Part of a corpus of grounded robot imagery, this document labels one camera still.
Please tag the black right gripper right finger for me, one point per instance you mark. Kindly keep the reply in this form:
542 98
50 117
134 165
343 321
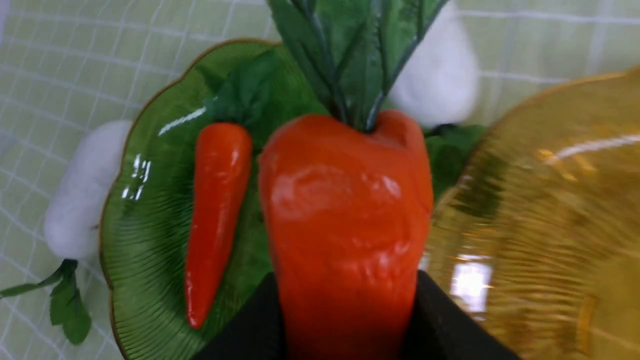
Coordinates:
440 330

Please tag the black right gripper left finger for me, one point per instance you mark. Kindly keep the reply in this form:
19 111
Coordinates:
256 332

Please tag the orange toy carrot with leaves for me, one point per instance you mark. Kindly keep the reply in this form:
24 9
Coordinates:
347 195

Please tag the white toy radish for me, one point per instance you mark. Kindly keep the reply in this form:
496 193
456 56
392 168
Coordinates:
71 224
440 84

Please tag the amber glass plate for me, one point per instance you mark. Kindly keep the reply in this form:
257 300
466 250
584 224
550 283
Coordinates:
538 240

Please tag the green glass plate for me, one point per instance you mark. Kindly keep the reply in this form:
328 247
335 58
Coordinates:
146 218

